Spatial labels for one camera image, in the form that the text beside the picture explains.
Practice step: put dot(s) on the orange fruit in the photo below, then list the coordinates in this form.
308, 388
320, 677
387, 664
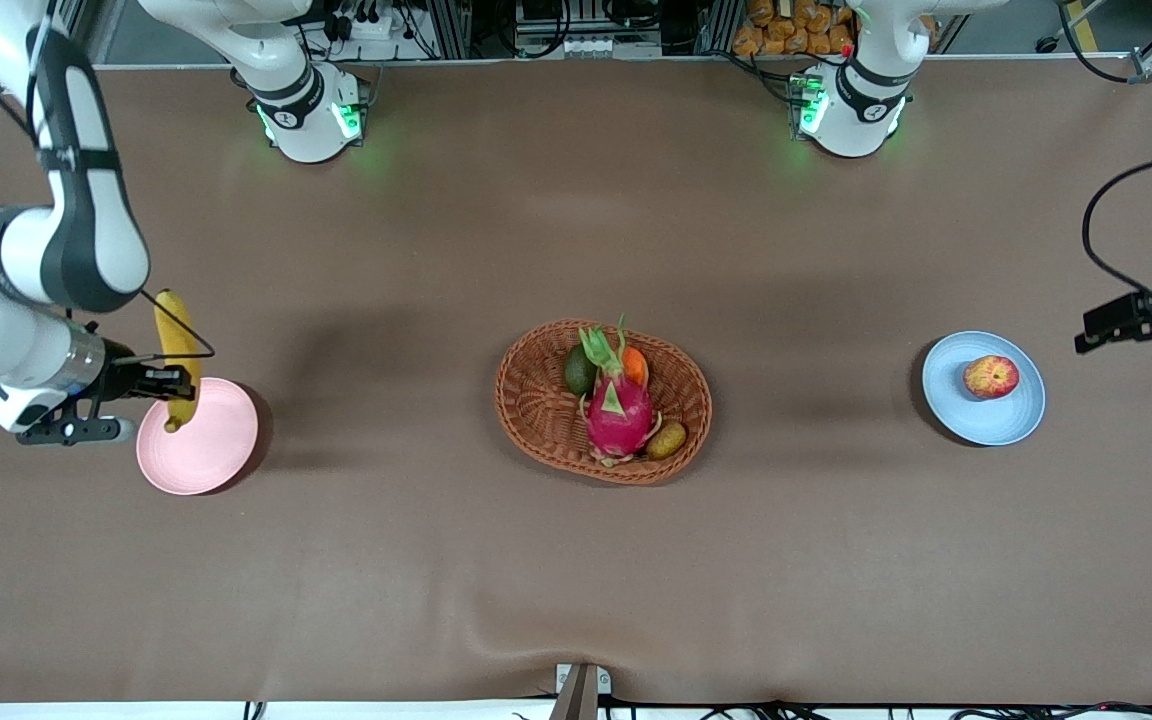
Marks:
635, 367

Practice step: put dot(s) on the pink plate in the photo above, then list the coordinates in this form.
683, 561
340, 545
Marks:
206, 450

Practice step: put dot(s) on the blue plate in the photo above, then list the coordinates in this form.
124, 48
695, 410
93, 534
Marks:
976, 420

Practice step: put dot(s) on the yellow banana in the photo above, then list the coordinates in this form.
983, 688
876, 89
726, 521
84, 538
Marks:
174, 325

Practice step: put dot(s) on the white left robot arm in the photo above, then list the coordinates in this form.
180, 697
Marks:
861, 120

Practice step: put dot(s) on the metal table edge bracket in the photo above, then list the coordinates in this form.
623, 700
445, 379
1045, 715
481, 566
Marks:
582, 690

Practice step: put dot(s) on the green avocado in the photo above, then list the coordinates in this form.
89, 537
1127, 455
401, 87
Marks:
579, 372

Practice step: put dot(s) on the brown wicker basket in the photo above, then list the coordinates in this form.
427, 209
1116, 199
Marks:
546, 410

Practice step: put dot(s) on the red yellow apple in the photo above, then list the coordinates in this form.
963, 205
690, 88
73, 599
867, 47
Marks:
991, 377

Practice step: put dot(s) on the brown yellow kiwi fruit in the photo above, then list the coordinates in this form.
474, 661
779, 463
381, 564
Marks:
666, 440

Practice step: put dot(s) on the pile of orange items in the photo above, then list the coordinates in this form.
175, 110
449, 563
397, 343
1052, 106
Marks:
796, 25

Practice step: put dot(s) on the white power strip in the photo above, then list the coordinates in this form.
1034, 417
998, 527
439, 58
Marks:
366, 25

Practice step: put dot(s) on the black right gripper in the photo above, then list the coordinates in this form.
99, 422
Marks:
120, 378

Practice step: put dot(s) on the pink dragon fruit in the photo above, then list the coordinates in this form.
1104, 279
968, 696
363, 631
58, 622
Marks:
618, 415

